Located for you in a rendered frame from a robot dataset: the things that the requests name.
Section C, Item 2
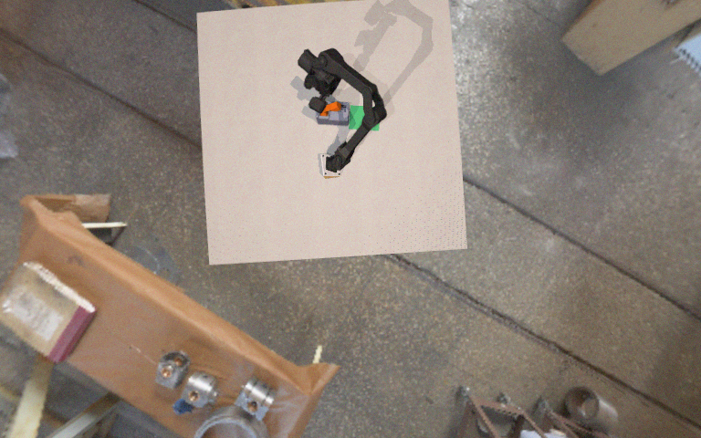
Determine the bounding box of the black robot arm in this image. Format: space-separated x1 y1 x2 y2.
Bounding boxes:
298 48 387 172

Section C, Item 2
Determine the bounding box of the orange l-shaped part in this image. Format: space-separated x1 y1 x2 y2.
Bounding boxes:
320 101 341 117

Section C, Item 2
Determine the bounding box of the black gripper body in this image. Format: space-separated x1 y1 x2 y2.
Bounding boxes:
309 74 341 114

